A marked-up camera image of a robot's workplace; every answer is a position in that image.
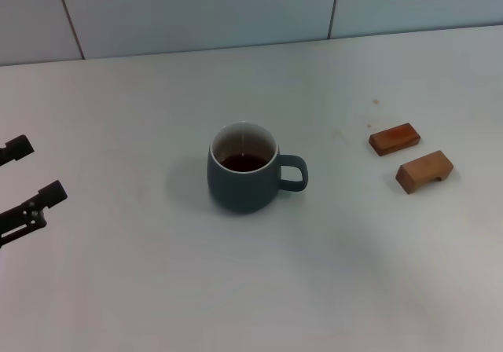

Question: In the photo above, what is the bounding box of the grey ceramic mug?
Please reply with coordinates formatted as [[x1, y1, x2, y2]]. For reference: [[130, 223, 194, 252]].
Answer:
[[207, 121, 310, 215]]

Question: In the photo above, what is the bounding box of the flat reddish wooden block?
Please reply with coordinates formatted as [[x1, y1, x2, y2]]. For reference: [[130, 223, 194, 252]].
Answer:
[[368, 122, 422, 157]]

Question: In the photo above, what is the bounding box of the light notched wooden block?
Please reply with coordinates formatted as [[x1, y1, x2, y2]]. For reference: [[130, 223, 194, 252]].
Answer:
[[395, 149, 455, 194]]

